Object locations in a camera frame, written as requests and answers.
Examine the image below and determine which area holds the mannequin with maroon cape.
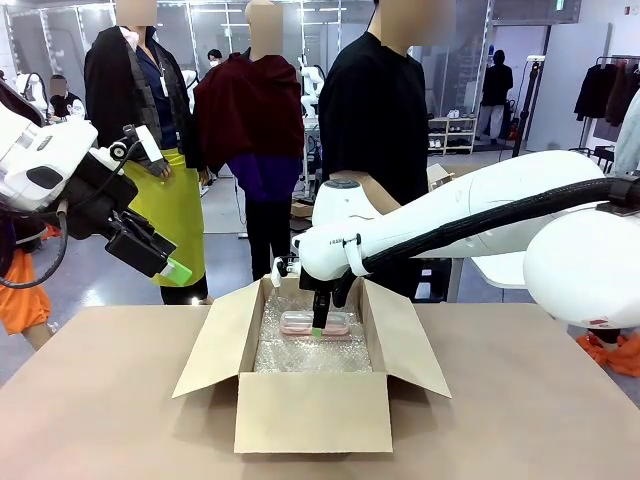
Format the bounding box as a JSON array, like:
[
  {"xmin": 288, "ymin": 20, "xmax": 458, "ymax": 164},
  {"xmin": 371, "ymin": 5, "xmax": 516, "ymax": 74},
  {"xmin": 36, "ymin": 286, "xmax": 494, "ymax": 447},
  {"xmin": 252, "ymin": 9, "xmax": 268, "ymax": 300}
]
[{"xmin": 193, "ymin": 0, "xmax": 307, "ymax": 282}]

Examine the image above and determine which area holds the cardboard box with glasses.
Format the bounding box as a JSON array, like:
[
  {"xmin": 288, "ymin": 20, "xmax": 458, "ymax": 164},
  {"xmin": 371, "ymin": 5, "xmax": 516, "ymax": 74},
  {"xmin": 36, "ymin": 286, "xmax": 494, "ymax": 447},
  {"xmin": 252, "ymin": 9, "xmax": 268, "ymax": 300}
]
[{"xmin": 171, "ymin": 273, "xmax": 454, "ymax": 455}]

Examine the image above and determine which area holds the orange cloth on floor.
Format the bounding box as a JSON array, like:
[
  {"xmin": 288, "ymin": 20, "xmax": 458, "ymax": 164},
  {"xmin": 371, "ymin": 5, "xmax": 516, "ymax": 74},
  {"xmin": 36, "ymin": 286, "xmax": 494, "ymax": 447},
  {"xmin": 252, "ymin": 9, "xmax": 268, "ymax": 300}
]
[{"xmin": 576, "ymin": 331, "xmax": 640, "ymax": 379}]

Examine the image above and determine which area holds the black corrugated cable conduit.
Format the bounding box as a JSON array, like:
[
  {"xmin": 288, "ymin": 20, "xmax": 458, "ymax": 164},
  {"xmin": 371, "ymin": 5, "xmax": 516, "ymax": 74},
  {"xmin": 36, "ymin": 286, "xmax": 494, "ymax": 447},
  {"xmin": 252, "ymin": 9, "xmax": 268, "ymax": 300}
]
[{"xmin": 349, "ymin": 175, "xmax": 640, "ymax": 277}]

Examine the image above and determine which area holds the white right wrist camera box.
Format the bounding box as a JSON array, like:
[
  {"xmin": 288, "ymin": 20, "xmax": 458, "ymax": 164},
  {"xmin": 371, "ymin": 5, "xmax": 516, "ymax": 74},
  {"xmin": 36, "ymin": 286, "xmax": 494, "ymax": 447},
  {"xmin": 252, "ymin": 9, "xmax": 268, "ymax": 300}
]
[{"xmin": 271, "ymin": 254, "xmax": 302, "ymax": 290}]

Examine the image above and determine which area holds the person in black t-shirt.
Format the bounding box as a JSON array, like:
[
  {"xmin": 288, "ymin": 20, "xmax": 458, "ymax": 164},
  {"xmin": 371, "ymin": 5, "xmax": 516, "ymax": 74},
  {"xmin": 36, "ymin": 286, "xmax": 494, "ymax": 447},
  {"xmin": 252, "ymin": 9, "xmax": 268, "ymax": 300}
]
[{"xmin": 319, "ymin": 0, "xmax": 434, "ymax": 301}]

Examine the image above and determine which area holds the pink glasses case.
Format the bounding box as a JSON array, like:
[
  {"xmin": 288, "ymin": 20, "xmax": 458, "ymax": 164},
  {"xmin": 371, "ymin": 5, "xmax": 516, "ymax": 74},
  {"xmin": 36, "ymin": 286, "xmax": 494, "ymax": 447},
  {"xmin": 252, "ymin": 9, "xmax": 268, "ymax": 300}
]
[{"xmin": 279, "ymin": 309, "xmax": 354, "ymax": 342}]

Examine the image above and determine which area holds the white side table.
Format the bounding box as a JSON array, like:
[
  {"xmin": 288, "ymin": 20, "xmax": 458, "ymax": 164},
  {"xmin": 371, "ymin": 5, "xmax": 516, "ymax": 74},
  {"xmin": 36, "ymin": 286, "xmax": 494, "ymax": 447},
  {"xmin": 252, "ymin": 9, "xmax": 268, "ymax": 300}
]
[{"xmin": 447, "ymin": 256, "xmax": 532, "ymax": 304}]

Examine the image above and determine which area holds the white shoe rack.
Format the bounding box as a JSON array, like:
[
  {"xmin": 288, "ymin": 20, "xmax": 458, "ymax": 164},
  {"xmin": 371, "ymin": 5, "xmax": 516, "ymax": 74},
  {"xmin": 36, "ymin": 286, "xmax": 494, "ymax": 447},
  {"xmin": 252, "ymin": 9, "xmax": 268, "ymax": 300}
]
[{"xmin": 427, "ymin": 109, "xmax": 479, "ymax": 157}]

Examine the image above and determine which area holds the black tripod stand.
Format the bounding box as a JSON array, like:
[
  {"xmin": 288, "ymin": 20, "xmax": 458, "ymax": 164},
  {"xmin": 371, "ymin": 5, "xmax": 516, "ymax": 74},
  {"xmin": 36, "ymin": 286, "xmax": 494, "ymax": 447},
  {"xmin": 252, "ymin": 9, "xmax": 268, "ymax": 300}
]
[{"xmin": 510, "ymin": 56, "xmax": 547, "ymax": 159}]

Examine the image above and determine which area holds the bubble wrap under glasses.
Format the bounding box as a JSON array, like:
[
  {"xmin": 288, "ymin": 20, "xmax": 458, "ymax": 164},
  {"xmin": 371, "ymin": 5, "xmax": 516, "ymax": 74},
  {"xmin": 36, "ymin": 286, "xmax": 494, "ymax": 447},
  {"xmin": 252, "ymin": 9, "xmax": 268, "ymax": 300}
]
[{"xmin": 252, "ymin": 293, "xmax": 374, "ymax": 375}]

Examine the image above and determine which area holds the mannequin with yellow skirt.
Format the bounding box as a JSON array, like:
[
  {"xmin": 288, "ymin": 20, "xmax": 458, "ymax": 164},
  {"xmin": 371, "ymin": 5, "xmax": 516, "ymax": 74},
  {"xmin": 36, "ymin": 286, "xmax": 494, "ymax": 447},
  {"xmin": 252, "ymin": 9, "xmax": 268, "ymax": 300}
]
[{"xmin": 83, "ymin": 0, "xmax": 210, "ymax": 306}]

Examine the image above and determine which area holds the mannequin with orange trousers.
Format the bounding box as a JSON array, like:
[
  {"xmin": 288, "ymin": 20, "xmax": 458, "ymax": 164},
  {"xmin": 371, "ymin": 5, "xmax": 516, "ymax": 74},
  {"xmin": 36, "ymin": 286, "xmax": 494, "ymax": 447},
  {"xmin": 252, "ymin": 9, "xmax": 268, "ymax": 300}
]
[{"xmin": 0, "ymin": 79, "xmax": 54, "ymax": 352}]

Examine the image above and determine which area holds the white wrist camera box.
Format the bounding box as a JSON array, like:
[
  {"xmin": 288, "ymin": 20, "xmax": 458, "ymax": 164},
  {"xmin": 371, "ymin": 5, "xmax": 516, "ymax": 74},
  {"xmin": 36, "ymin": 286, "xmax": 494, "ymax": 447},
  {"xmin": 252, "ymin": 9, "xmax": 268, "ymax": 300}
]
[
  {"xmin": 121, "ymin": 124, "xmax": 165, "ymax": 167},
  {"xmin": 271, "ymin": 254, "xmax": 302, "ymax": 290}
]

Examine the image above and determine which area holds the seated person in varsity jacket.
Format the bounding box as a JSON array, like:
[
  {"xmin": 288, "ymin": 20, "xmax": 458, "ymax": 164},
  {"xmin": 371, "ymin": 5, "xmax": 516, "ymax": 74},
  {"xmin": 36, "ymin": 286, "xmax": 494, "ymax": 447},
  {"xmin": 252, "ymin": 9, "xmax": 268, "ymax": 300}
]
[{"xmin": 46, "ymin": 74, "xmax": 85, "ymax": 123}]

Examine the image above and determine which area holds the standing person in black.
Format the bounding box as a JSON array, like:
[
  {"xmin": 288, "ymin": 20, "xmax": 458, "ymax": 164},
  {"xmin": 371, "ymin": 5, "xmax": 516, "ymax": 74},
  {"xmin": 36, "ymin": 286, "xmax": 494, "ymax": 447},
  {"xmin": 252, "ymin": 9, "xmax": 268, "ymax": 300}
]
[{"xmin": 478, "ymin": 49, "xmax": 515, "ymax": 142}]

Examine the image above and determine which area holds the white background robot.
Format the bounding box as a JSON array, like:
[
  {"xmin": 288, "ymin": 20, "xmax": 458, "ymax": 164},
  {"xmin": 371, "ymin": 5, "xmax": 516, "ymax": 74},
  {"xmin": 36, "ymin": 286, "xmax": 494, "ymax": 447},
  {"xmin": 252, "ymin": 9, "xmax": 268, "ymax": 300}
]
[{"xmin": 298, "ymin": 55, "xmax": 327, "ymax": 120}]

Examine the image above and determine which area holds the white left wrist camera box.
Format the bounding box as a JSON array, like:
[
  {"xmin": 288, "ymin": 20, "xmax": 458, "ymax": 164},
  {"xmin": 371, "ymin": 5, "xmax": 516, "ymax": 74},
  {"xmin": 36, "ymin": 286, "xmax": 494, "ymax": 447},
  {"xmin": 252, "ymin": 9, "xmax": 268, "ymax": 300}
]
[{"xmin": 121, "ymin": 124, "xmax": 165, "ymax": 167}]

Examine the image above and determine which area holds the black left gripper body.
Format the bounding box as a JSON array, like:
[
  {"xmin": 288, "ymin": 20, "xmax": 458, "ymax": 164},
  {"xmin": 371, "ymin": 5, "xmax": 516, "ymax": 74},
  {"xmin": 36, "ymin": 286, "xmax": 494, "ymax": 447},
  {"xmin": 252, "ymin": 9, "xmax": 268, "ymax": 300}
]
[{"xmin": 63, "ymin": 158, "xmax": 179, "ymax": 279}]

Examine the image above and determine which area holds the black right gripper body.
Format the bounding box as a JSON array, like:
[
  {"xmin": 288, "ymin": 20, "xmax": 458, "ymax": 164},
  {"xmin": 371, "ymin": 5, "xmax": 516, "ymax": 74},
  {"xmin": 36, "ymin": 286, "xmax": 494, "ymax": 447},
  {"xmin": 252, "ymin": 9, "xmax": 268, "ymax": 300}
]
[{"xmin": 298, "ymin": 269, "xmax": 360, "ymax": 310}]

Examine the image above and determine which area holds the white robot beside desk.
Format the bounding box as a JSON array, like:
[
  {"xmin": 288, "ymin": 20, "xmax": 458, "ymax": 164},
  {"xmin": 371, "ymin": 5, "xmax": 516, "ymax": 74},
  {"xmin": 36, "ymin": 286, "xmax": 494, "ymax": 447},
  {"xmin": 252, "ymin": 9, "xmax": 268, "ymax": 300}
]
[{"xmin": 13, "ymin": 72, "xmax": 50, "ymax": 112}]

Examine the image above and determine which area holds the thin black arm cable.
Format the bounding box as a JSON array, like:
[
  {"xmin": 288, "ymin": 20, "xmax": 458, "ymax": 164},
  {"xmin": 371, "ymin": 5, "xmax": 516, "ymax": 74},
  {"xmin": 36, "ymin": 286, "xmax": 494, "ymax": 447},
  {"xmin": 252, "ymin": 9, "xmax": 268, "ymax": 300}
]
[{"xmin": 0, "ymin": 199, "xmax": 69, "ymax": 291}]

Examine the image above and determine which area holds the black plastic stool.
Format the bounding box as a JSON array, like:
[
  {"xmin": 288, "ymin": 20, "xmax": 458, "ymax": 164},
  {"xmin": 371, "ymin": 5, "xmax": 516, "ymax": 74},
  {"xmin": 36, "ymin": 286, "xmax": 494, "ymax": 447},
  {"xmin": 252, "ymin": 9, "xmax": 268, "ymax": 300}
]
[{"xmin": 411, "ymin": 257, "xmax": 454, "ymax": 304}]

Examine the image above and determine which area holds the rack of dark clothes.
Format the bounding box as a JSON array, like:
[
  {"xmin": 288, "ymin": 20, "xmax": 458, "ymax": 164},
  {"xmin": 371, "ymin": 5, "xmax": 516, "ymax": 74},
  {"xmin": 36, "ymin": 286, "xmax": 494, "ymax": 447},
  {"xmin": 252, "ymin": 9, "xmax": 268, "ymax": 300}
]
[{"xmin": 573, "ymin": 54, "xmax": 640, "ymax": 129}]

